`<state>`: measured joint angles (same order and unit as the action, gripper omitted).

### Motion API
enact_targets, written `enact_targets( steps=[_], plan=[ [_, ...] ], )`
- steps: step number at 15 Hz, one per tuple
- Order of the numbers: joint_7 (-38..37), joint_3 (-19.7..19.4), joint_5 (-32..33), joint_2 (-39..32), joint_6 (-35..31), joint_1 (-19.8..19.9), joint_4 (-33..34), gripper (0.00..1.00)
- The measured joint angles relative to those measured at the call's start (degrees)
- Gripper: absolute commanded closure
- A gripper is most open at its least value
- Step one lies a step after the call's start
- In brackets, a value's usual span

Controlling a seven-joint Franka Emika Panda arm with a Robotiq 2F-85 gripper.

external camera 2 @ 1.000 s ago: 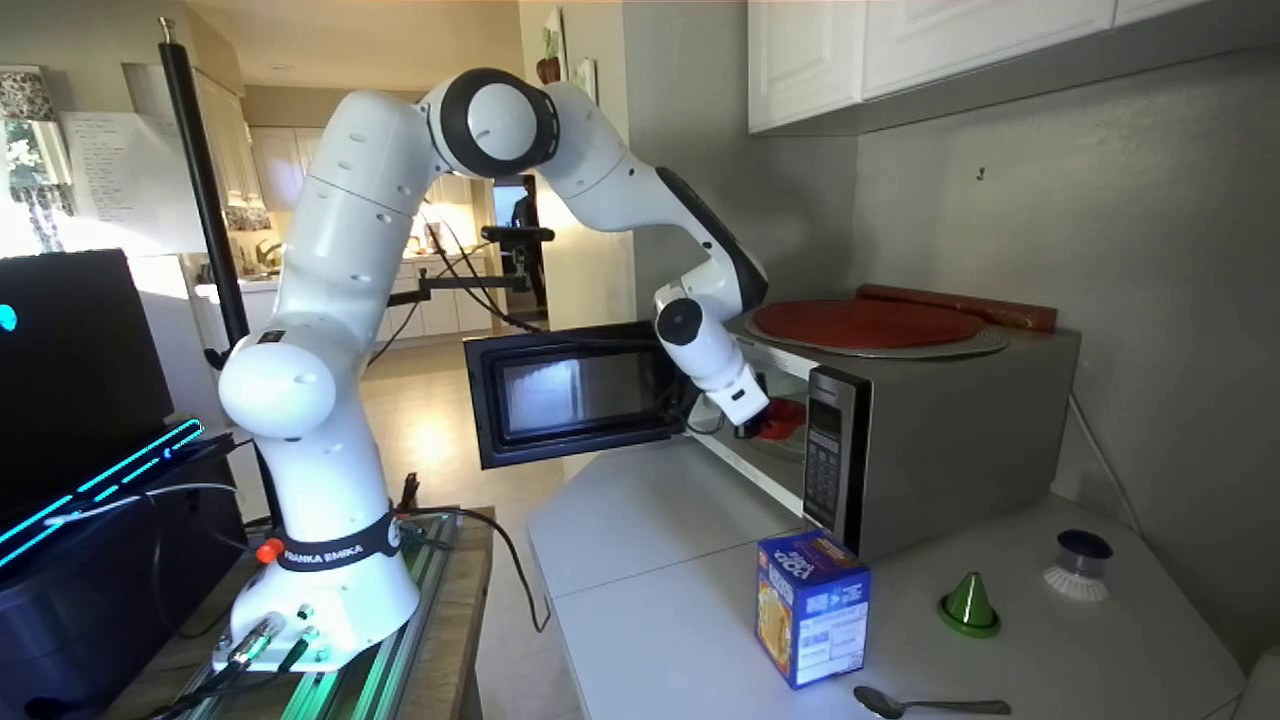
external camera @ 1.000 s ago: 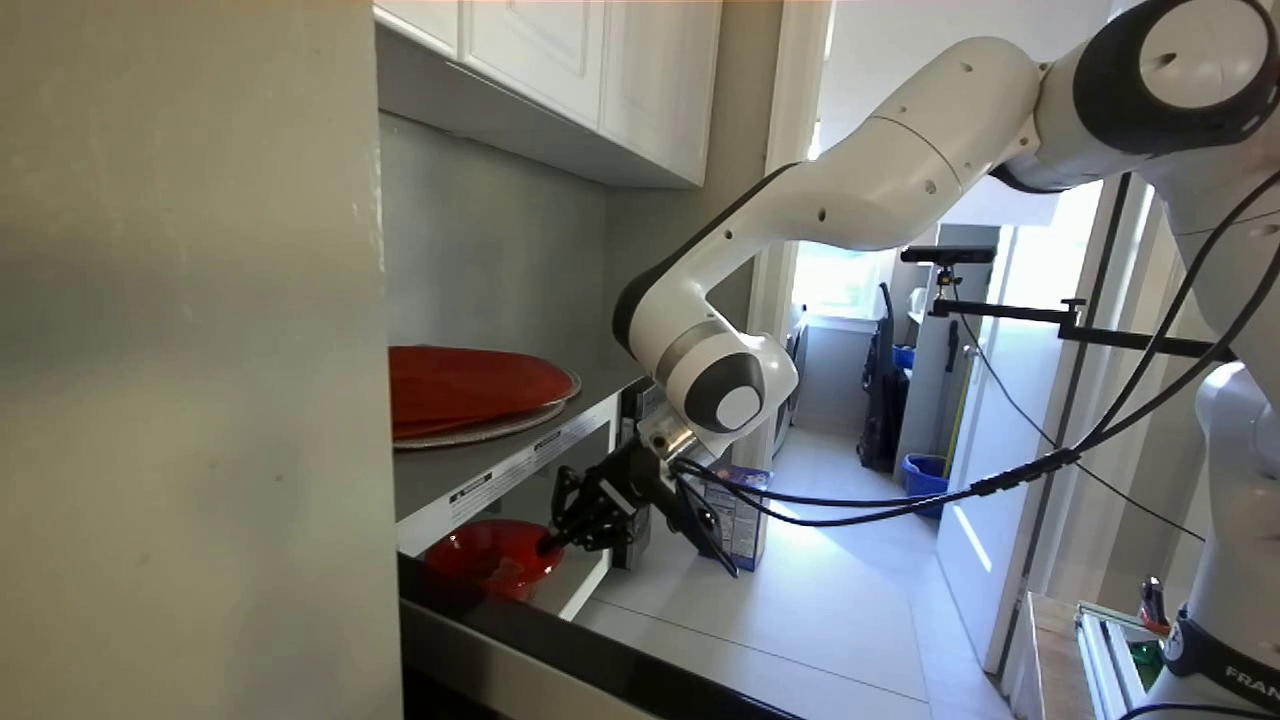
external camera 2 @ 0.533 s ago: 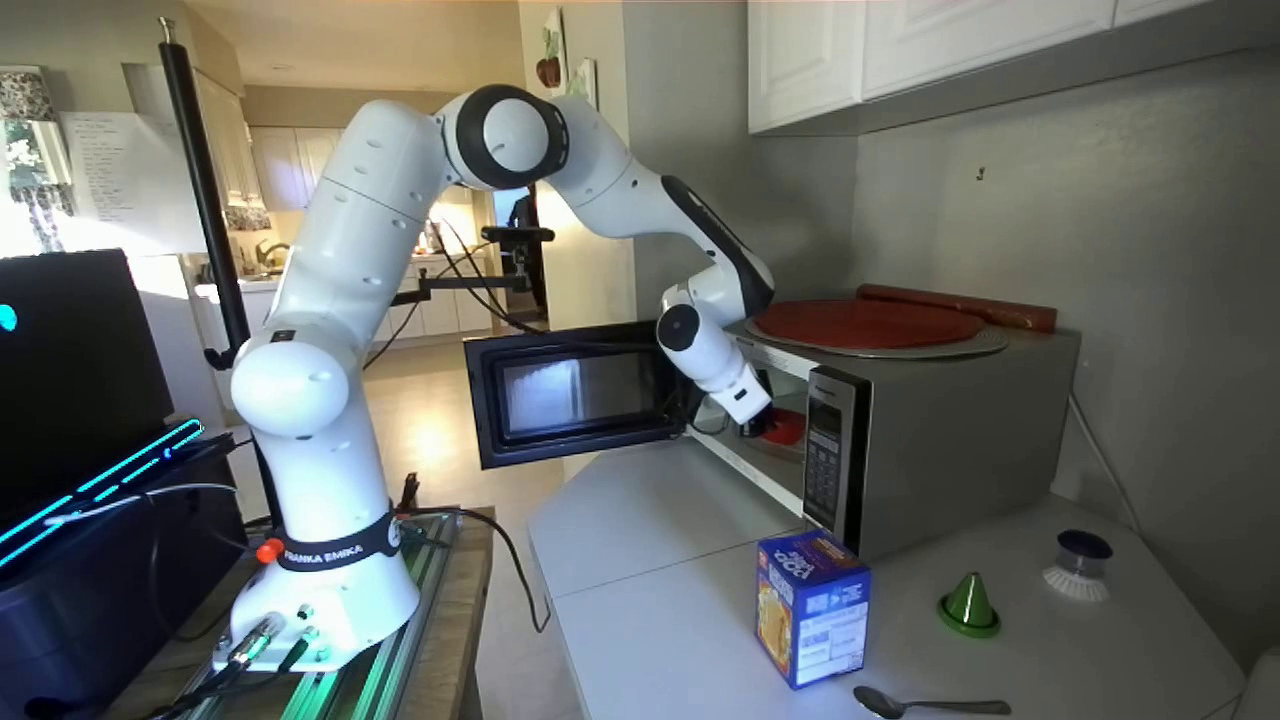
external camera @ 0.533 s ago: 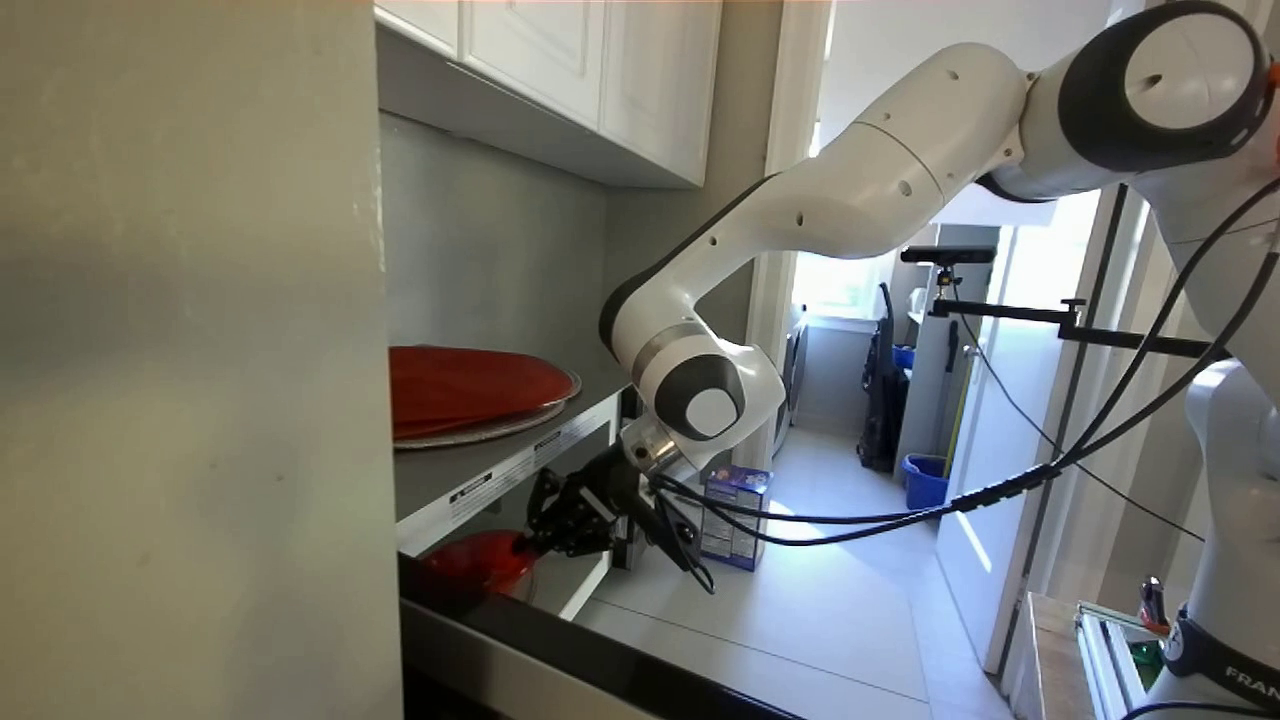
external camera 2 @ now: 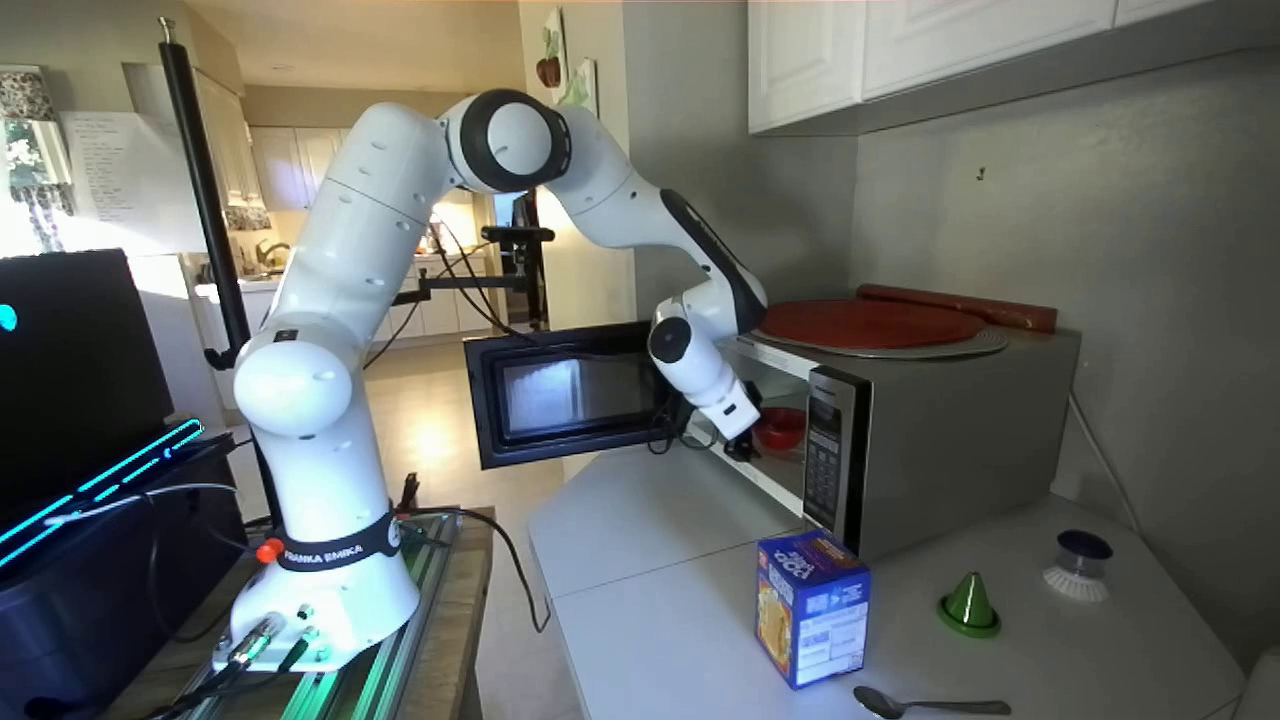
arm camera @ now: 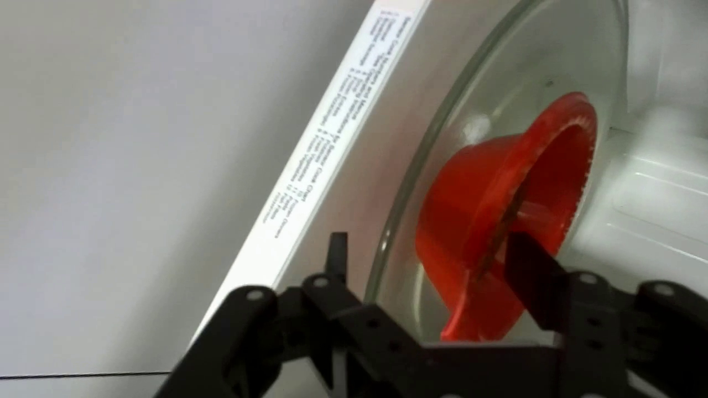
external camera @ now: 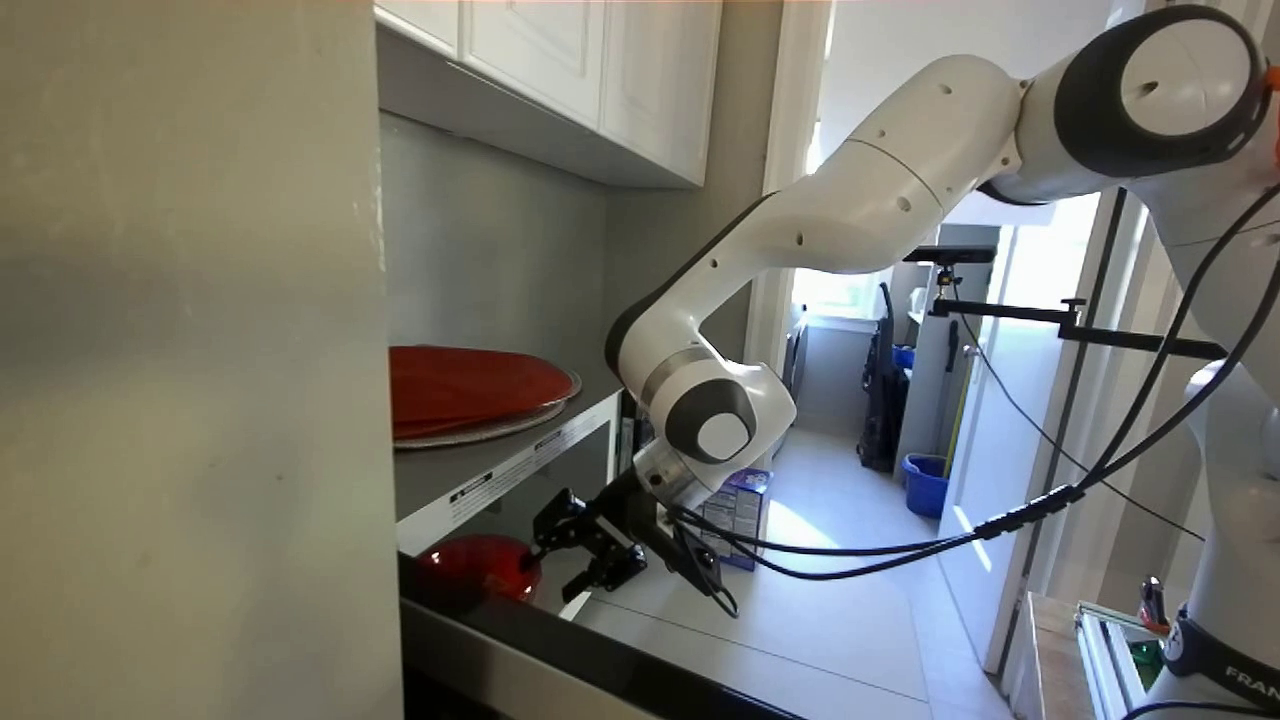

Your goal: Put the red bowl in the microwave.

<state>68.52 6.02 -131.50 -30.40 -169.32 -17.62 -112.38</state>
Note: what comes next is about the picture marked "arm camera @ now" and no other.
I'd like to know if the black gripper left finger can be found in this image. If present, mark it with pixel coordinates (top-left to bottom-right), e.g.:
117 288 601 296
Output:
153 229 428 398

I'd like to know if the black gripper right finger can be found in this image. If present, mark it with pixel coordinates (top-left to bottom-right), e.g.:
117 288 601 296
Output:
503 229 708 398

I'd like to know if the red plastic bowl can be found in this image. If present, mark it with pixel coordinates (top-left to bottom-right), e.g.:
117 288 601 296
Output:
415 90 601 342

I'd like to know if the white microwave oven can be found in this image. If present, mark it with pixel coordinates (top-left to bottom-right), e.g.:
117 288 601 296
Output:
186 0 708 398

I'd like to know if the glass microwave turntable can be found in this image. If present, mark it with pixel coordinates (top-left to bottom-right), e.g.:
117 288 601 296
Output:
364 0 632 349

